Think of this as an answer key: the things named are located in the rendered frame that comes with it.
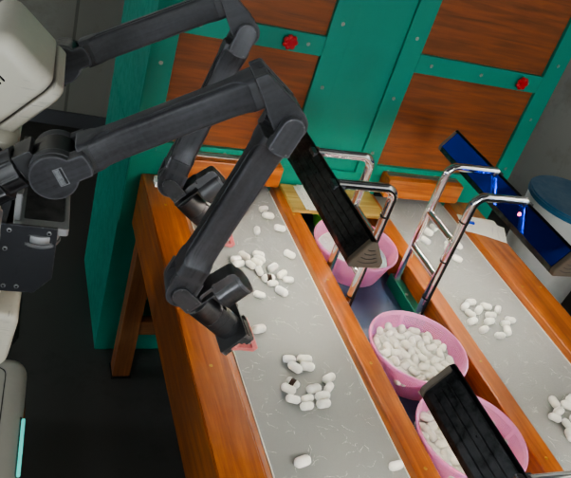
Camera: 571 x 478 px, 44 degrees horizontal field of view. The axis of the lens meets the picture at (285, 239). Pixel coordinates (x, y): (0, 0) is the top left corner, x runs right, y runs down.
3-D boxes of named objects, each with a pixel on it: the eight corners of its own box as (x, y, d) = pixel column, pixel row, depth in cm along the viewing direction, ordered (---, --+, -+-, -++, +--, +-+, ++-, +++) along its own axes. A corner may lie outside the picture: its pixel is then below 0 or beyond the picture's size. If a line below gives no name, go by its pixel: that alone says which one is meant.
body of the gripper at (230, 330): (239, 304, 147) (218, 286, 142) (252, 339, 139) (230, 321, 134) (214, 322, 148) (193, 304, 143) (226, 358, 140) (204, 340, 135)
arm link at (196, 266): (272, 87, 120) (285, 113, 112) (300, 101, 123) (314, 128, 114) (157, 273, 137) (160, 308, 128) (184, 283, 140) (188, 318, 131)
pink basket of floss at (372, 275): (366, 306, 203) (377, 282, 198) (289, 262, 211) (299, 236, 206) (399, 270, 225) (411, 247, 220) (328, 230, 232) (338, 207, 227)
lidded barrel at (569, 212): (581, 325, 359) (642, 234, 329) (501, 314, 347) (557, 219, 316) (542, 268, 397) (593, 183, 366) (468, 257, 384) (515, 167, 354)
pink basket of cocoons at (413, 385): (408, 425, 169) (423, 397, 164) (337, 351, 184) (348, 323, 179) (473, 391, 186) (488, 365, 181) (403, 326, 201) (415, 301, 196)
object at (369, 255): (347, 267, 150) (359, 240, 146) (268, 127, 197) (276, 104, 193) (380, 268, 153) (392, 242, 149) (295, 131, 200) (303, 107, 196)
